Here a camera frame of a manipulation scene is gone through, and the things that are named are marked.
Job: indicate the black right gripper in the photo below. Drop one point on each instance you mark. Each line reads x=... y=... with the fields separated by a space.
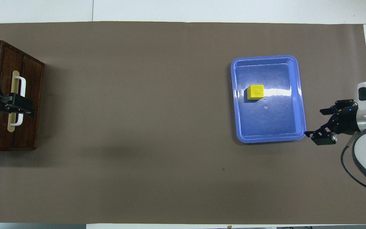
x=345 y=121

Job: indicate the yellow block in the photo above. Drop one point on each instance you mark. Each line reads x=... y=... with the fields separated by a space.
x=255 y=92

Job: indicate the blue plastic tray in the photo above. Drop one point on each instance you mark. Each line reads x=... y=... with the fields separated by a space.
x=272 y=121

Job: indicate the brown table mat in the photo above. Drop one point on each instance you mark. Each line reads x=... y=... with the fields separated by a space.
x=138 y=127

